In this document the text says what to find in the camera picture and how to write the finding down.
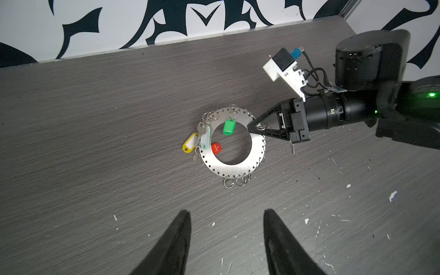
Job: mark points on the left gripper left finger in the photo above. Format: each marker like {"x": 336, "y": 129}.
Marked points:
{"x": 170, "y": 253}

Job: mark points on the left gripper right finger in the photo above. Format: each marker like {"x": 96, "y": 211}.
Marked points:
{"x": 285, "y": 256}

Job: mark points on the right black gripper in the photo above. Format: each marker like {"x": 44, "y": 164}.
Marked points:
{"x": 291, "y": 119}

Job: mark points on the green capped key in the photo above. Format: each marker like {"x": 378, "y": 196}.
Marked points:
{"x": 229, "y": 127}

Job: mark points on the red capped key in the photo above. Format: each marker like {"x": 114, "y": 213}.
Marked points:
{"x": 216, "y": 148}

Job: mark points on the yellow capped key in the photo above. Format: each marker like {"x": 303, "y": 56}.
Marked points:
{"x": 191, "y": 143}

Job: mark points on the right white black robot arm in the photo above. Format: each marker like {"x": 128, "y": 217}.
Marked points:
{"x": 368, "y": 88}

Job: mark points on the pale mint key tag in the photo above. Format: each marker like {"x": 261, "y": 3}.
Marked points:
{"x": 204, "y": 135}

